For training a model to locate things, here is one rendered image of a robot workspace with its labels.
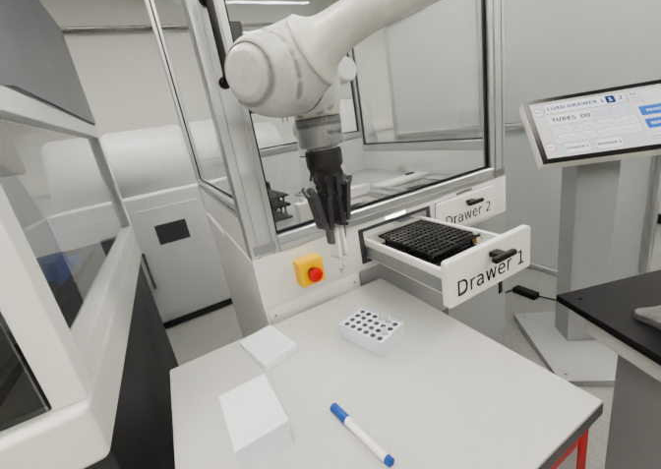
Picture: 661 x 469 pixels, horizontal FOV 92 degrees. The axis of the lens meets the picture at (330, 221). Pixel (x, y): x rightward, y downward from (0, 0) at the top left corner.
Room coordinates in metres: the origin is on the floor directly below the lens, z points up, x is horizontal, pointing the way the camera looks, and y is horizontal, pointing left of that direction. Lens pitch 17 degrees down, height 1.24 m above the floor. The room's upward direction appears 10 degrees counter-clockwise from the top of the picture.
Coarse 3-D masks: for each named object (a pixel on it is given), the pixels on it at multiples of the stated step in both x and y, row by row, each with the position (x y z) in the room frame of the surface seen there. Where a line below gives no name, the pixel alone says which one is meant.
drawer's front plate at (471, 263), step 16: (496, 240) 0.67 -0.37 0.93; (512, 240) 0.69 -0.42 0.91; (528, 240) 0.72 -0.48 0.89; (464, 256) 0.62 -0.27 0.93; (480, 256) 0.64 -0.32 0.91; (512, 256) 0.69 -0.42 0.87; (528, 256) 0.72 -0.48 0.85; (448, 272) 0.60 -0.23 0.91; (464, 272) 0.62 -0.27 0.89; (480, 272) 0.64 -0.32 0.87; (496, 272) 0.66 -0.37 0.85; (512, 272) 0.69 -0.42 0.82; (448, 288) 0.60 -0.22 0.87; (464, 288) 0.62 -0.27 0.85; (480, 288) 0.64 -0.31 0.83; (448, 304) 0.60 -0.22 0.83
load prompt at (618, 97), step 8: (592, 96) 1.33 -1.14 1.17; (600, 96) 1.32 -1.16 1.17; (608, 96) 1.31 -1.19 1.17; (616, 96) 1.30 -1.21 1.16; (624, 96) 1.30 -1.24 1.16; (544, 104) 1.36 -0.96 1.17; (552, 104) 1.36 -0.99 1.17; (560, 104) 1.35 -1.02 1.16; (568, 104) 1.34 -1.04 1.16; (576, 104) 1.33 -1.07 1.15; (584, 104) 1.32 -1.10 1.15; (592, 104) 1.31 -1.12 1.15; (600, 104) 1.30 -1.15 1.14; (608, 104) 1.29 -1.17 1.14; (552, 112) 1.33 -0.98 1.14
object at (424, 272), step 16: (400, 224) 0.99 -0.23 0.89; (448, 224) 0.92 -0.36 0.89; (368, 240) 0.89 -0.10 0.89; (384, 240) 0.96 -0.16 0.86; (480, 240) 0.82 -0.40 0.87; (368, 256) 0.90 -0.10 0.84; (384, 256) 0.82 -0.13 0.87; (400, 256) 0.76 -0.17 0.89; (400, 272) 0.77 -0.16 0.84; (416, 272) 0.71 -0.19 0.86; (432, 272) 0.66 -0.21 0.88; (432, 288) 0.66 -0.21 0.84
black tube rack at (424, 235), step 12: (396, 228) 0.94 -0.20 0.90; (408, 228) 0.92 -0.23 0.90; (420, 228) 0.91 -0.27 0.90; (432, 228) 0.89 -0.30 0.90; (444, 228) 0.87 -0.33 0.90; (456, 228) 0.85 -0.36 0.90; (396, 240) 0.84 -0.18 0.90; (408, 240) 0.83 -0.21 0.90; (420, 240) 0.81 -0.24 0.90; (432, 240) 0.80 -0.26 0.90; (444, 240) 0.78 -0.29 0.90; (408, 252) 0.81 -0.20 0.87; (420, 252) 0.75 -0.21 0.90; (444, 252) 0.77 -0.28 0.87; (456, 252) 0.77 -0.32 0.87
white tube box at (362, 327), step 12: (360, 312) 0.68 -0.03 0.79; (372, 312) 0.67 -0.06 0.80; (348, 324) 0.65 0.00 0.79; (360, 324) 0.63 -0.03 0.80; (372, 324) 0.62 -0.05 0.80; (384, 324) 0.62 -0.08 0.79; (396, 324) 0.61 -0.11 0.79; (348, 336) 0.62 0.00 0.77; (360, 336) 0.60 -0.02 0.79; (372, 336) 0.59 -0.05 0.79; (384, 336) 0.57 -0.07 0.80; (396, 336) 0.59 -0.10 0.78; (372, 348) 0.57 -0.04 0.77; (384, 348) 0.56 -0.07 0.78
